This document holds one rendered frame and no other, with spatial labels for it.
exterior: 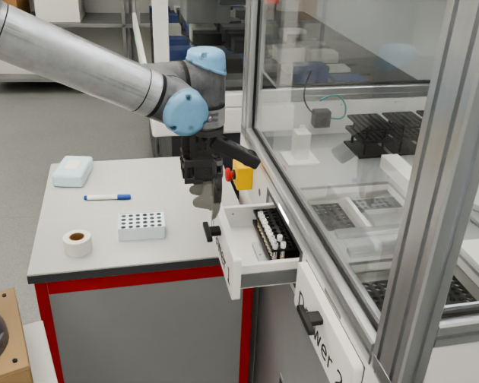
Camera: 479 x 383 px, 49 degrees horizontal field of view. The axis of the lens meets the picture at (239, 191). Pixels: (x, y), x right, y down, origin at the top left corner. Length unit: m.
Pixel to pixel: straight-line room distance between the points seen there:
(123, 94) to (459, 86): 0.48
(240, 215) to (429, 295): 0.72
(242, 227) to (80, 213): 0.50
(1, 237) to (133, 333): 1.60
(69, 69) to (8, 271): 2.01
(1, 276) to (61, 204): 1.12
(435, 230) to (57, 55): 0.55
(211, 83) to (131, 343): 0.81
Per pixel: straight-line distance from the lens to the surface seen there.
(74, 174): 1.73
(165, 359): 1.61
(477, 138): 0.62
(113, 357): 1.59
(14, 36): 0.80
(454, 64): 0.61
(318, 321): 0.99
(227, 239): 1.14
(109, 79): 0.83
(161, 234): 1.45
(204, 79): 1.02
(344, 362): 0.93
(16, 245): 2.92
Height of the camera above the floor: 1.57
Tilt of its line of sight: 29 degrees down
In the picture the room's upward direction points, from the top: 2 degrees clockwise
